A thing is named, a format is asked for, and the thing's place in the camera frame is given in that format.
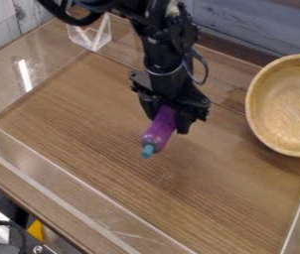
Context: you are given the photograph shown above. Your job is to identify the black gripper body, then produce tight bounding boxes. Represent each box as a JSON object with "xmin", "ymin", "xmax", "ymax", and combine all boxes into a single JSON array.
[{"xmin": 127, "ymin": 69, "xmax": 213, "ymax": 123}]

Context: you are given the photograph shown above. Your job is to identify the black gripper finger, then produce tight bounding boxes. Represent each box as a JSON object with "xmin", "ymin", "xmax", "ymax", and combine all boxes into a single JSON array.
[
  {"xmin": 138, "ymin": 92, "xmax": 162, "ymax": 119},
  {"xmin": 175, "ymin": 108, "xmax": 199, "ymax": 135}
]

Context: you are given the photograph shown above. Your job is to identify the purple toy eggplant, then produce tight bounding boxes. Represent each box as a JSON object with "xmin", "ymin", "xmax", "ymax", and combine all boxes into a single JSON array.
[{"xmin": 141, "ymin": 105, "xmax": 177, "ymax": 159}]

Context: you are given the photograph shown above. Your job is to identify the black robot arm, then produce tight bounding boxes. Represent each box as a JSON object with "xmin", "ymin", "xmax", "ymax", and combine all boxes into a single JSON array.
[{"xmin": 74, "ymin": 0, "xmax": 210, "ymax": 134}]

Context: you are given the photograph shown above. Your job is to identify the brown wooden bowl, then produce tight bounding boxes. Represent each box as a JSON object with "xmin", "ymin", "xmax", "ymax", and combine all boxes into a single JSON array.
[{"xmin": 245, "ymin": 54, "xmax": 300, "ymax": 158}]

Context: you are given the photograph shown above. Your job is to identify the clear acrylic tray walls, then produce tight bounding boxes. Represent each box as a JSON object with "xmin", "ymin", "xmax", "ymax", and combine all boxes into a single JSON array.
[{"xmin": 0, "ymin": 20, "xmax": 300, "ymax": 254}]

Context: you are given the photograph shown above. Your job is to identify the yellow object under table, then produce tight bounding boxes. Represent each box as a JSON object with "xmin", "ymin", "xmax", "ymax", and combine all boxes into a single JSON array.
[{"xmin": 28, "ymin": 220, "xmax": 45, "ymax": 241}]

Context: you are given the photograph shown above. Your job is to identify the clear acrylic corner bracket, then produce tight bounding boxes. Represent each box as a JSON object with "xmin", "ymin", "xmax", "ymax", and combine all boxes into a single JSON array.
[{"xmin": 67, "ymin": 14, "xmax": 111, "ymax": 52}]

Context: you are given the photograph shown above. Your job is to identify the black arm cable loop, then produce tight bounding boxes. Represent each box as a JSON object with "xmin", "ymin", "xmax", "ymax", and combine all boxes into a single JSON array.
[{"xmin": 36, "ymin": 0, "xmax": 114, "ymax": 28}]

